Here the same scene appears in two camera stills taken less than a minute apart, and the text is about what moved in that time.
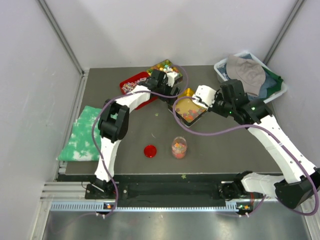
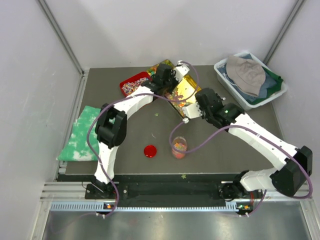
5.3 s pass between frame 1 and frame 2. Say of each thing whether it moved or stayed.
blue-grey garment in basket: stayed
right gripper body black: moved
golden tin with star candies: moved
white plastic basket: stayed
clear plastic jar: stayed
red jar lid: stayed
